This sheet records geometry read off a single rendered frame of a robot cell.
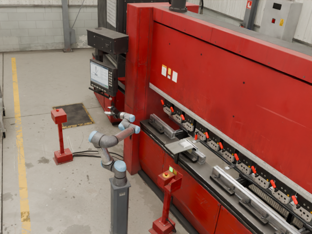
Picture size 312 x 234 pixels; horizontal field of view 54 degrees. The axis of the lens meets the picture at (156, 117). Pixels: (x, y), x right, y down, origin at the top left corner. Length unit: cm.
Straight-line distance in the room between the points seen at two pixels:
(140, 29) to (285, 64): 177
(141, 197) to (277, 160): 211
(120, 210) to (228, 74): 175
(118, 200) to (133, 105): 124
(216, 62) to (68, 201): 252
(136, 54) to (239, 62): 139
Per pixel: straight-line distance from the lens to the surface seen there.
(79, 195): 421
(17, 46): 974
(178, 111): 340
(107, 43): 367
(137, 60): 363
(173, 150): 328
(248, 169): 282
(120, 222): 346
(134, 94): 379
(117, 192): 315
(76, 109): 617
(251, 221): 289
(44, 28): 965
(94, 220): 389
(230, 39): 266
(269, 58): 242
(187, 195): 352
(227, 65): 274
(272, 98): 247
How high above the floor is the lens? 286
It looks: 29 degrees down
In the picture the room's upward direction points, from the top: 5 degrees clockwise
